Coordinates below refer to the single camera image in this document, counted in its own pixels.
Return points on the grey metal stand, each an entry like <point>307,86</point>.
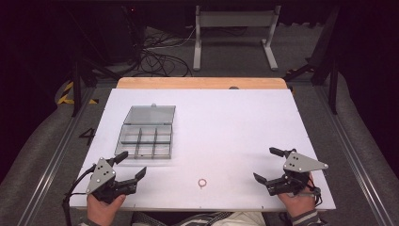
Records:
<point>235,19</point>

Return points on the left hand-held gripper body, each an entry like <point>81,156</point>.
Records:
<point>101,174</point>

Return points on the aluminium rail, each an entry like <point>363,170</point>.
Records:
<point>353,157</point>
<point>51,163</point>

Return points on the person's left hand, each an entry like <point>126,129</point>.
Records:
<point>102,208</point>

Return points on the yellow black floor tape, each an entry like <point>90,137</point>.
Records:
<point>64,99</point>

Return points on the person's right hand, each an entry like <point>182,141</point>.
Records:
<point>298,204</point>

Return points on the black computer case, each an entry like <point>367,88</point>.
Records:
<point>124,34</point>

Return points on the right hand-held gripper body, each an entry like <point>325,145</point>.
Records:
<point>299,164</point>

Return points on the black tripod stand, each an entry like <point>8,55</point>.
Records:
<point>76,88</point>
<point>326,56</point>

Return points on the clear plastic compartment box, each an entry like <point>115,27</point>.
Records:
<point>149,115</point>

